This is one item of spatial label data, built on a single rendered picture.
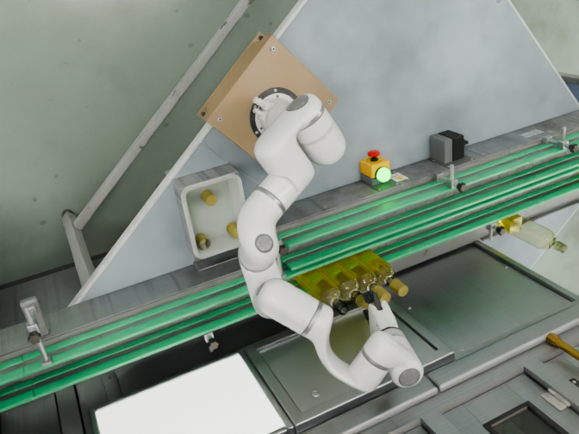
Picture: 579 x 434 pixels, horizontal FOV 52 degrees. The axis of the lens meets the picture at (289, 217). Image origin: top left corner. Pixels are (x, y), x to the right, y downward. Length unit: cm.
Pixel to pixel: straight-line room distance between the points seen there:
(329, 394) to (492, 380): 41
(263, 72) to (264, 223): 49
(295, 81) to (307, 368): 77
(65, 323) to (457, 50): 144
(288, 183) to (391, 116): 71
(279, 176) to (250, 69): 38
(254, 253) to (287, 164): 21
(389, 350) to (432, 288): 67
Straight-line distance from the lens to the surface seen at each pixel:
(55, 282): 237
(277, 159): 128
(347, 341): 168
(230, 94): 157
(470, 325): 179
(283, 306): 126
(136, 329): 160
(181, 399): 161
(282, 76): 162
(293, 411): 150
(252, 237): 124
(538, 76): 233
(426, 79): 199
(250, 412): 152
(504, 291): 193
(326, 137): 135
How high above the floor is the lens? 229
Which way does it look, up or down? 56 degrees down
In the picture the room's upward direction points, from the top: 130 degrees clockwise
